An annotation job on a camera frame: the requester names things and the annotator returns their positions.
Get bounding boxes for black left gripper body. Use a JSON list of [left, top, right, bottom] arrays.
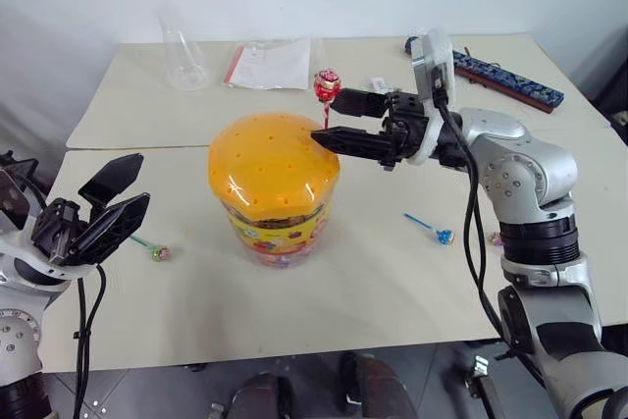
[[30, 197, 92, 266]]

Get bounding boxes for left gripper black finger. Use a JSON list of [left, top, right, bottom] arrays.
[[78, 152, 145, 207], [68, 191, 152, 266]]

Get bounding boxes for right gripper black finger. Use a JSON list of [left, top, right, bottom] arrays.
[[310, 127, 393, 164], [333, 87, 390, 120]]

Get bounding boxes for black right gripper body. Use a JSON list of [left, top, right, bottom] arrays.
[[379, 91, 430, 174]]

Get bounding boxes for red lollipop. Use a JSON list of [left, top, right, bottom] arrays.
[[312, 69, 344, 130]]

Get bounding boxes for orange perforated jar lid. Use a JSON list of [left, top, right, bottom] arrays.
[[206, 111, 343, 222]]

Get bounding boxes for yellow printed lollipop jar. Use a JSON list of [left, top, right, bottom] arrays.
[[219, 196, 336, 271]]

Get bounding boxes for green wrapped lollipop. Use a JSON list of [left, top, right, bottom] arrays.
[[128, 235, 172, 263]]

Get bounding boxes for clear bag with papers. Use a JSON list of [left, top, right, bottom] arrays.
[[222, 37, 313, 92]]

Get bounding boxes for long blue patterned box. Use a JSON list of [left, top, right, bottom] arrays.
[[450, 47, 566, 116]]

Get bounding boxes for blue wrapped lollipop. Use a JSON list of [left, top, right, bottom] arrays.
[[403, 212, 457, 246]]

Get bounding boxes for clear plastic cup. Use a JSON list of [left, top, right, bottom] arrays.
[[158, 14, 213, 93]]

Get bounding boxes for dark furniture piece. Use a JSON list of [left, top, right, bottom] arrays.
[[572, 23, 628, 145]]

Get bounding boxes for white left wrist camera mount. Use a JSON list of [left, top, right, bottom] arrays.
[[0, 151, 97, 288]]

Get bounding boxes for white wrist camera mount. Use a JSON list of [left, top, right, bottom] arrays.
[[0, 151, 97, 288], [404, 27, 460, 166]]

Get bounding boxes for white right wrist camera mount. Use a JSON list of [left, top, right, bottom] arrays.
[[404, 27, 460, 166]]

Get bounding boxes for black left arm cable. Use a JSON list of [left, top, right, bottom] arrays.
[[72, 264, 108, 419]]

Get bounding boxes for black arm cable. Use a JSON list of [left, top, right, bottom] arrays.
[[430, 68, 546, 386], [72, 264, 108, 419]]

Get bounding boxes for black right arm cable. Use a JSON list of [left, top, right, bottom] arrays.
[[430, 68, 546, 386]]

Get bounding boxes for metal bracket with black bar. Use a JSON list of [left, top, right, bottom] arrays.
[[459, 354, 507, 419]]

